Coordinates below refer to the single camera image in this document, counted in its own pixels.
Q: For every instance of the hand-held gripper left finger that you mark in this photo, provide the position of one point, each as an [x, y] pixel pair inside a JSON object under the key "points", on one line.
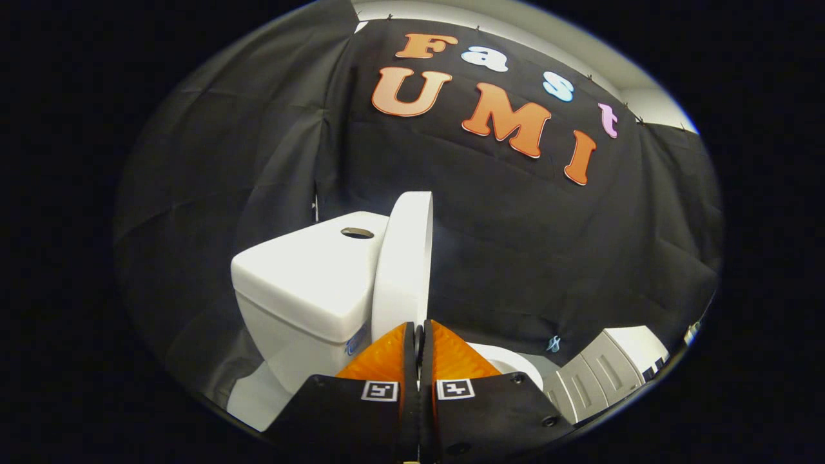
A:
{"points": [[361, 419]]}

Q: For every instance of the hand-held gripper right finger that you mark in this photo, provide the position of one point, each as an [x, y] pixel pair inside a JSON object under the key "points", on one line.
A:
{"points": [[483, 419]]}

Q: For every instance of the white toilet lid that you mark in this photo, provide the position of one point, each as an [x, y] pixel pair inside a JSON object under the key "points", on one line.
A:
{"points": [[406, 258]]}

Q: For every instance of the white toilet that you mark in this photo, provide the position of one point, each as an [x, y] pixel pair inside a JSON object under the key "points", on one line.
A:
{"points": [[303, 283]]}

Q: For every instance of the white drawer cabinet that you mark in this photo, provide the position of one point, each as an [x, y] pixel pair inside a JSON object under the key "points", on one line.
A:
{"points": [[606, 370]]}

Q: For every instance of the black backdrop cloth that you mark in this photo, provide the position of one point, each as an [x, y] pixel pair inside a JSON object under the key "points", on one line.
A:
{"points": [[515, 245]]}

